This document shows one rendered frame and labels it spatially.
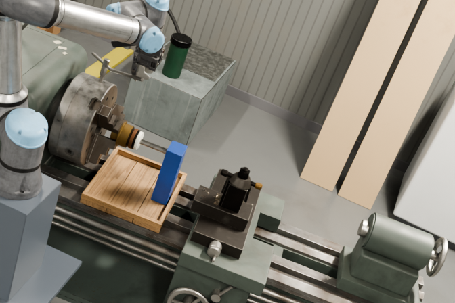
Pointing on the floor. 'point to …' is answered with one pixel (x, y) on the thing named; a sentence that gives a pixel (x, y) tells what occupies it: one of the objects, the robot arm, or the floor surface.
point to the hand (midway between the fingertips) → (134, 76)
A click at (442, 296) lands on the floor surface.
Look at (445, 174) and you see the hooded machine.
